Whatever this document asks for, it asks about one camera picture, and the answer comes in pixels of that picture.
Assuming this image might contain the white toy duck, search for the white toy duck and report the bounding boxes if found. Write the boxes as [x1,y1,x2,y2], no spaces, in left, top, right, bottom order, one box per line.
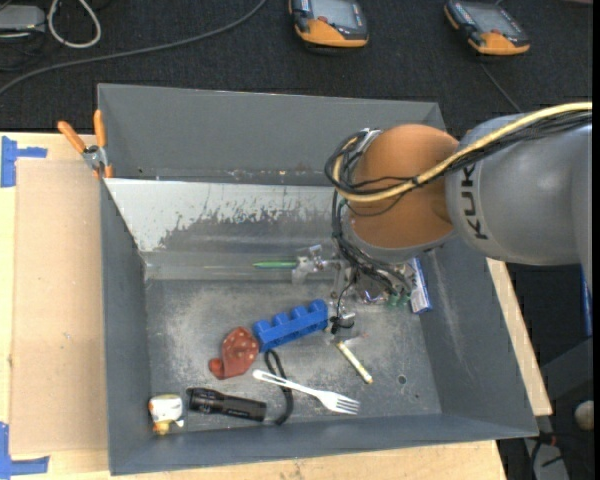
[147,393,187,437]

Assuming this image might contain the blue toy building brick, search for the blue toy building brick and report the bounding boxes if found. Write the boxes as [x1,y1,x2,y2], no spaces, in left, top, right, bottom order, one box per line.
[252,298,330,353]

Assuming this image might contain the red-brown dotted toy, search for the red-brown dotted toy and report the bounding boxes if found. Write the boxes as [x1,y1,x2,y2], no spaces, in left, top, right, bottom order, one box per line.
[208,325,261,381]

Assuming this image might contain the white plastic fork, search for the white plastic fork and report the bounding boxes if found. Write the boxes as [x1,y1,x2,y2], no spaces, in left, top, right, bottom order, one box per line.
[252,368,362,416]

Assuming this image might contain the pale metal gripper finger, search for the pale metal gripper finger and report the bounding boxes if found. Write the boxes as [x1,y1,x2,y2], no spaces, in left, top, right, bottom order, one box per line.
[328,307,358,342]
[292,244,329,285]

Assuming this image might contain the grey metal bin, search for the grey metal bin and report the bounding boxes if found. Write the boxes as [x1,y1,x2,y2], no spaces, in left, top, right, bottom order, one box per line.
[96,83,540,475]

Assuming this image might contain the brown cardboard board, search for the brown cardboard board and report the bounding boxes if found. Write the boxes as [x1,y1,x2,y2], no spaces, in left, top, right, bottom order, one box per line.
[8,159,109,457]

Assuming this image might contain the black flashlight with strap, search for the black flashlight with strap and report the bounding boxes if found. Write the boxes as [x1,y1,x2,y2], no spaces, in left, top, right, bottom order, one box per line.
[185,349,296,426]

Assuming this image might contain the pale yellow stick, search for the pale yellow stick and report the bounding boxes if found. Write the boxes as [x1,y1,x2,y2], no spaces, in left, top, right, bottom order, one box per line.
[335,340,375,386]

